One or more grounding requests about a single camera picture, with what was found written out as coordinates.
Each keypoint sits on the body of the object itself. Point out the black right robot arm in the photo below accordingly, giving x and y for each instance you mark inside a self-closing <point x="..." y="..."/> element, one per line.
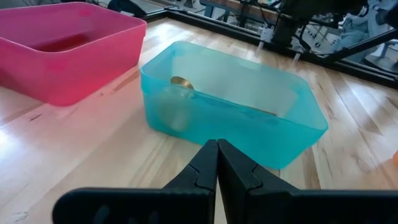
<point x="284" y="31"/>

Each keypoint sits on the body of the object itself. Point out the pink plastic bin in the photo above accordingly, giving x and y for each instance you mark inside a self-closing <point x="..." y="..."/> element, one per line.
<point x="62" y="77"/>

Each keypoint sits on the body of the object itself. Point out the teal green plastic bin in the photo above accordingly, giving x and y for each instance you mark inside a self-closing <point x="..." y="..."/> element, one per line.
<point x="248" y="137"/>

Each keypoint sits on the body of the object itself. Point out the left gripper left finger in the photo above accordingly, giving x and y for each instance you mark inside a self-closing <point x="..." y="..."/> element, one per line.
<point x="140" y="207"/>

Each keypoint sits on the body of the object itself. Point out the black aluminium rig frame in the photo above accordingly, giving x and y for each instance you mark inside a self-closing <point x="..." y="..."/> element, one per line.
<point x="373" y="77"/>

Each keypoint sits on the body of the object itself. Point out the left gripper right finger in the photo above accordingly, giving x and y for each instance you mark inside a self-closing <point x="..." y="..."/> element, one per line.
<point x="295" y="208"/>

